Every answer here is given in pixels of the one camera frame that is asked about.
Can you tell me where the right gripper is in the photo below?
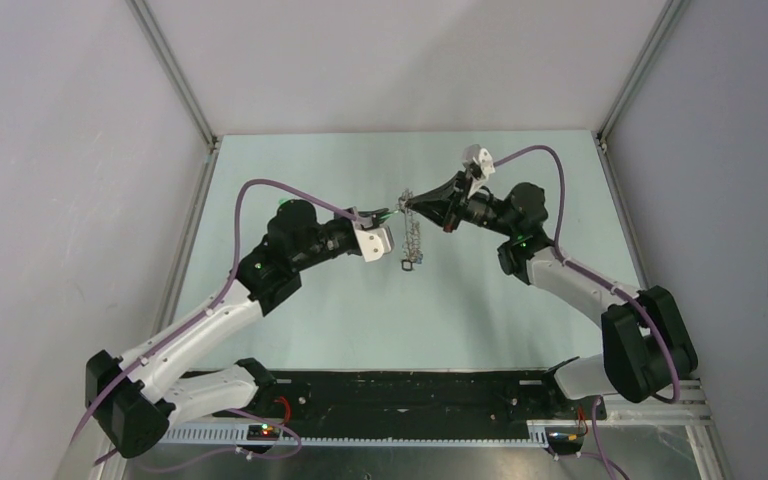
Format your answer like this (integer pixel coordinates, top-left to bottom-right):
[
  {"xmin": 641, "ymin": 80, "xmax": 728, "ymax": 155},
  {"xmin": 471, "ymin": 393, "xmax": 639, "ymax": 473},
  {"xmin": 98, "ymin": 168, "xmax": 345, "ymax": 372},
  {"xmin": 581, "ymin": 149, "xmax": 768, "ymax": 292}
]
[{"xmin": 407, "ymin": 169, "xmax": 518, "ymax": 238}]

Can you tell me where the large metal keyring disc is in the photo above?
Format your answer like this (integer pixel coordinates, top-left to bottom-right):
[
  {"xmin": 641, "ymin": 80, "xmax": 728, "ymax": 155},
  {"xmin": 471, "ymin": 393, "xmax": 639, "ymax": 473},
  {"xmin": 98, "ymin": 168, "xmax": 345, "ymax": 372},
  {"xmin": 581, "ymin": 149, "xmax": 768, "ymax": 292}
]
[{"xmin": 397, "ymin": 189, "xmax": 423, "ymax": 272}]

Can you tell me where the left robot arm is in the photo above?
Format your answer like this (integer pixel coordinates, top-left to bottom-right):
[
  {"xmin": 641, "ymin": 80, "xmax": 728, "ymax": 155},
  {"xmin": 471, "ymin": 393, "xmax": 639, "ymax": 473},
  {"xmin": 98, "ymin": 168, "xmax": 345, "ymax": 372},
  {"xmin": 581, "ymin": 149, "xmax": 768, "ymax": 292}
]
[{"xmin": 85, "ymin": 200, "xmax": 393, "ymax": 459}]

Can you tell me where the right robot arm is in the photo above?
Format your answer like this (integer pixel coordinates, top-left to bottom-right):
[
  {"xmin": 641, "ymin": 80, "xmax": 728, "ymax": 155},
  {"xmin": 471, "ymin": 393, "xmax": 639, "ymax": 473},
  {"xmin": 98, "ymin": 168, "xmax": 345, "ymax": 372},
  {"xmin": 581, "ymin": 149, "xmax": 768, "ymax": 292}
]
[{"xmin": 402, "ymin": 172, "xmax": 699, "ymax": 418}]

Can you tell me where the left control board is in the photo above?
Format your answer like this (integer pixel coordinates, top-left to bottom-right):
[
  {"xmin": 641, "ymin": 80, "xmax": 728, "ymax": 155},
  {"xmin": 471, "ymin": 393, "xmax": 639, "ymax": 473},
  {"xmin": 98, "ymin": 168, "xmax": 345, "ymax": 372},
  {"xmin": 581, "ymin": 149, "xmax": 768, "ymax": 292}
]
[{"xmin": 246, "ymin": 423, "xmax": 282, "ymax": 442}]

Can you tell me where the control board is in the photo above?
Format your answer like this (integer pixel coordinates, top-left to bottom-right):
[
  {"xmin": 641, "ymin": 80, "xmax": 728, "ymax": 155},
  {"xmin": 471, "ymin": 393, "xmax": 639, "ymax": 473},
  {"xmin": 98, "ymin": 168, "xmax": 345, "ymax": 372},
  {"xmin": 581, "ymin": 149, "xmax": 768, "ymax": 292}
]
[
  {"xmin": 547, "ymin": 431, "xmax": 586, "ymax": 445},
  {"xmin": 246, "ymin": 423, "xmax": 282, "ymax": 442}
]

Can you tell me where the right control board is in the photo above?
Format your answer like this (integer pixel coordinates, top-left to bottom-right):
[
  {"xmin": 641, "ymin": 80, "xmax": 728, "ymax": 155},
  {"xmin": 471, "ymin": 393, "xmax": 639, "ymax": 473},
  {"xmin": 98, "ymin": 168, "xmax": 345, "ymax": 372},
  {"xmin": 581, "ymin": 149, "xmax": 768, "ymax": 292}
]
[{"xmin": 547, "ymin": 431, "xmax": 586, "ymax": 445}]

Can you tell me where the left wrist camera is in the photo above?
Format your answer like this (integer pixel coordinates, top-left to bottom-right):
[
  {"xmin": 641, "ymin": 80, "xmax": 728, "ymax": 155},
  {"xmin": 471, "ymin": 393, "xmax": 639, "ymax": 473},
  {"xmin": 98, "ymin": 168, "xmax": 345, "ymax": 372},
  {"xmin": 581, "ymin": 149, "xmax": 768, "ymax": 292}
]
[{"xmin": 354, "ymin": 224, "xmax": 394, "ymax": 263}]

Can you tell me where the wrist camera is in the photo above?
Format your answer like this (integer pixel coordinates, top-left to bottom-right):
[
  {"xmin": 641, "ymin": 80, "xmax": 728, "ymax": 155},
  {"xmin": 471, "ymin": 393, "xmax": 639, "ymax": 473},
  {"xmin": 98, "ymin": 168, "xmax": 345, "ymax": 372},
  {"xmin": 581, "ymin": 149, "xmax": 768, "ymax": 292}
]
[
  {"xmin": 354, "ymin": 224, "xmax": 394, "ymax": 263},
  {"xmin": 462, "ymin": 144, "xmax": 495, "ymax": 181}
]

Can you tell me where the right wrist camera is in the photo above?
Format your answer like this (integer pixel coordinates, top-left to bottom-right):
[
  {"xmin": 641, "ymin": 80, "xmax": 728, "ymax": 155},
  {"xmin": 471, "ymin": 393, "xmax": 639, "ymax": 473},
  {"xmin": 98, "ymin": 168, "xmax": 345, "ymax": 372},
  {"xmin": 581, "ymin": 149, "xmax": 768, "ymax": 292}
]
[{"xmin": 462, "ymin": 144, "xmax": 495, "ymax": 181}]

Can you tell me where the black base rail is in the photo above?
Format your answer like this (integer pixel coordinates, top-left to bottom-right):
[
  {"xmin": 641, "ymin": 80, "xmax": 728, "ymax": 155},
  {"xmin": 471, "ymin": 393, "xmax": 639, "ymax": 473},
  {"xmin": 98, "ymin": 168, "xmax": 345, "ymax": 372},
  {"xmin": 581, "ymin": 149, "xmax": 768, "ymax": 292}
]
[{"xmin": 245, "ymin": 370, "xmax": 607, "ymax": 443}]

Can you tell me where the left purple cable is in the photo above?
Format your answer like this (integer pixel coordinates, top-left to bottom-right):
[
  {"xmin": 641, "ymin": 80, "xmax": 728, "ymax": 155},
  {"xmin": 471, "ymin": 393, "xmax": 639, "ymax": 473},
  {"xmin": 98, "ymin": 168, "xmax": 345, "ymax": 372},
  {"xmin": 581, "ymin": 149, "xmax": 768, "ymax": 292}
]
[{"xmin": 69, "ymin": 178, "xmax": 362, "ymax": 465}]

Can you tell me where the left aluminium frame post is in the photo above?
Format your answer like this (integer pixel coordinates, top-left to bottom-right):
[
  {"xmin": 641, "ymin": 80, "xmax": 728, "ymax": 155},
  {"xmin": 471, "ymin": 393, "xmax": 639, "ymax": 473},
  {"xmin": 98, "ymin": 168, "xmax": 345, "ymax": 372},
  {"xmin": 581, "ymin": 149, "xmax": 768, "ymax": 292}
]
[{"xmin": 125, "ymin": 0, "xmax": 220, "ymax": 150}]

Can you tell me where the aluminium frame post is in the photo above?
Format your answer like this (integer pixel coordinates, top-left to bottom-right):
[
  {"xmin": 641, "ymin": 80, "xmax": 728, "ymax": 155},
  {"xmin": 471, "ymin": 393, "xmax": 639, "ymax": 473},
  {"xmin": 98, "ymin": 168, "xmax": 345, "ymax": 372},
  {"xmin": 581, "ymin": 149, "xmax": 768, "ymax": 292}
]
[
  {"xmin": 125, "ymin": 0, "xmax": 220, "ymax": 150},
  {"xmin": 595, "ymin": 0, "xmax": 690, "ymax": 153}
]

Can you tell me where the right aluminium frame post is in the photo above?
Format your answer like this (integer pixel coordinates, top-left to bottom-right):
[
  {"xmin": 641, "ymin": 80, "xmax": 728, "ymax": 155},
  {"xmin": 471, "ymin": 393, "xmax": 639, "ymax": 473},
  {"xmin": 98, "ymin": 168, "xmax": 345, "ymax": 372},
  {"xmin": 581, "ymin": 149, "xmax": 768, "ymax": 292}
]
[{"xmin": 595, "ymin": 0, "xmax": 690, "ymax": 153}]

